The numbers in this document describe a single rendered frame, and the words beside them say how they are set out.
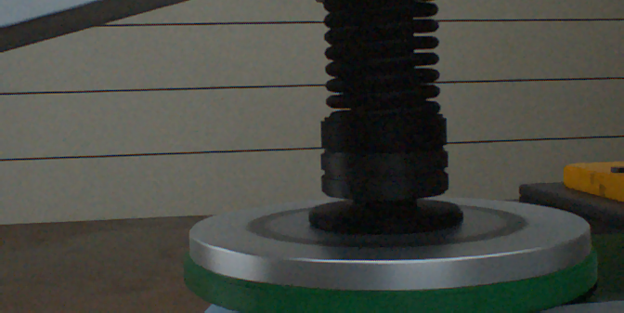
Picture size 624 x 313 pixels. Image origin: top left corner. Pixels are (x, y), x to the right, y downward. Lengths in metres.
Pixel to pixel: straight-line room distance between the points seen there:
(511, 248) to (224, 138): 6.02
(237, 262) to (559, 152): 6.80
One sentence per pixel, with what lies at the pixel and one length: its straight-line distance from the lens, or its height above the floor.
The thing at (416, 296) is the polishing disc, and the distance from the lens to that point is 0.34.
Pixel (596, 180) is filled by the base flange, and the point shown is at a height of 0.77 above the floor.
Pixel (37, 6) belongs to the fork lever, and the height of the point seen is 0.96.
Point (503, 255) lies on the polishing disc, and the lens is 0.36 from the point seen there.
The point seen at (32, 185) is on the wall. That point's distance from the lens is 6.46.
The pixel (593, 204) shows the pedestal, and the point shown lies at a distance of 1.33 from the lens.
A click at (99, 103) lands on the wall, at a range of 6.37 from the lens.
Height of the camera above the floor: 0.92
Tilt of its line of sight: 3 degrees down
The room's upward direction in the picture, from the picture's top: 2 degrees counter-clockwise
